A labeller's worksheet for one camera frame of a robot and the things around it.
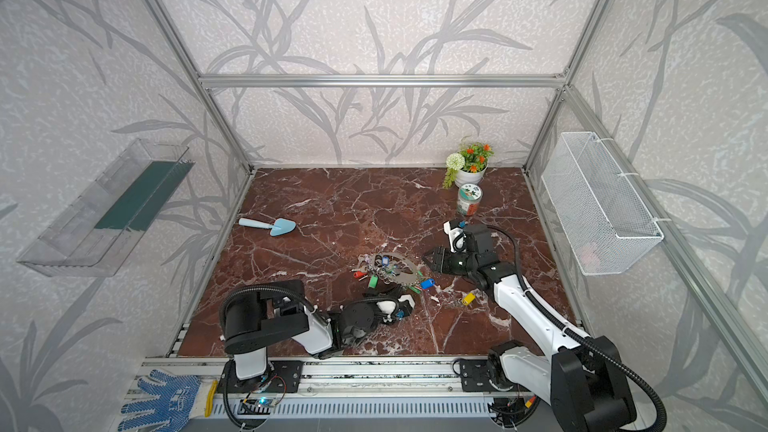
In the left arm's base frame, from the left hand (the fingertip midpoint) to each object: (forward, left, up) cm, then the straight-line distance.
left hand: (402, 277), depth 84 cm
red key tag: (+3, +13, -6) cm, 15 cm away
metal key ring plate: (+5, +2, -5) cm, 7 cm away
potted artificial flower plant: (+39, -23, +5) cm, 46 cm away
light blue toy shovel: (+21, +43, -7) cm, 48 cm away
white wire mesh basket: (0, -43, +29) cm, 52 cm away
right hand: (+6, -8, +5) cm, 11 cm away
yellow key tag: (-4, -19, -6) cm, 21 cm away
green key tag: (+1, +8, -6) cm, 10 cm away
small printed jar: (+29, -23, +1) cm, 37 cm away
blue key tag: (0, -7, -6) cm, 9 cm away
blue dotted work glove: (-29, +52, -5) cm, 60 cm away
